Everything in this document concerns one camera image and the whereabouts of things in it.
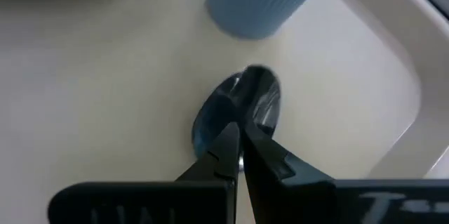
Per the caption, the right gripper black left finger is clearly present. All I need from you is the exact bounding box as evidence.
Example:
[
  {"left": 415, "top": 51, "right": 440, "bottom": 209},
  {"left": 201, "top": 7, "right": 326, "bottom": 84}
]
[{"left": 48, "top": 121, "right": 241, "bottom": 224}]

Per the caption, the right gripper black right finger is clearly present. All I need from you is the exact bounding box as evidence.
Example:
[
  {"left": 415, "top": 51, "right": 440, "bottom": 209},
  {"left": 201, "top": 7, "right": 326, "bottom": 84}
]
[{"left": 241, "top": 124, "right": 449, "bottom": 224}]

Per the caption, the spoon with orange handle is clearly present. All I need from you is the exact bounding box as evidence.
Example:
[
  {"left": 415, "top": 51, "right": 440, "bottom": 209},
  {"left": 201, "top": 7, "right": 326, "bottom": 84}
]
[{"left": 191, "top": 64, "right": 282, "bottom": 178}]

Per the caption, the blue-grey ribbed cup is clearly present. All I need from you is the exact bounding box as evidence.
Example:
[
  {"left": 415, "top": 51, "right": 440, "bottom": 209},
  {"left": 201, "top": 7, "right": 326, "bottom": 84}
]
[{"left": 204, "top": 0, "right": 331, "bottom": 41}]

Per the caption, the beige plastic tray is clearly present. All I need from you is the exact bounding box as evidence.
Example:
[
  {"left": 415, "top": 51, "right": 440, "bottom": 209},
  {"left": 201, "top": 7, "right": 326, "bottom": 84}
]
[{"left": 0, "top": 0, "right": 449, "bottom": 224}]

